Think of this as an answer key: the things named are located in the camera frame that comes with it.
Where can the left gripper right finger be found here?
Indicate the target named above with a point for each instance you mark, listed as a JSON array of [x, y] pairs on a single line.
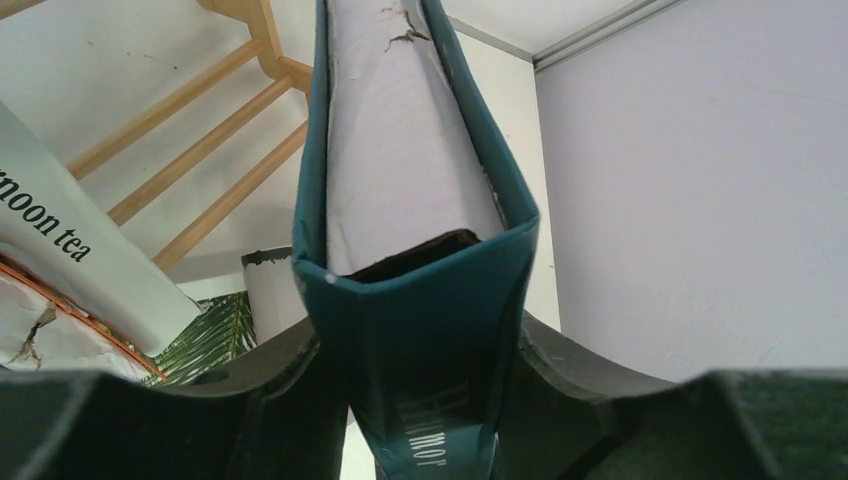
[[573, 414]]

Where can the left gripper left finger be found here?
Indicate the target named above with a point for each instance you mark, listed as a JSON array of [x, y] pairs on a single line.
[[277, 412]]

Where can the teal Humor book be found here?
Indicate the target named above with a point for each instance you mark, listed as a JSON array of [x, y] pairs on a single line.
[[414, 237]]

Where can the orange cover book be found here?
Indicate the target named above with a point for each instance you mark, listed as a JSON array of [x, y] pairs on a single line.
[[43, 330]]

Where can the coffee cover white book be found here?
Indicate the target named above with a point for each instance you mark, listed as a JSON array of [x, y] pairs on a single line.
[[51, 226]]

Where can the wooden book rack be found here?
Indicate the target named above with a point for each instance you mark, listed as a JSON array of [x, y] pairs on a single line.
[[183, 124]]

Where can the palm leaf white book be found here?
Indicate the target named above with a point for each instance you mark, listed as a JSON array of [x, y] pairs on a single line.
[[222, 333]]

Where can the grey white notebook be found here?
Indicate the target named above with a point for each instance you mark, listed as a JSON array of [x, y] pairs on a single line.
[[274, 300]]

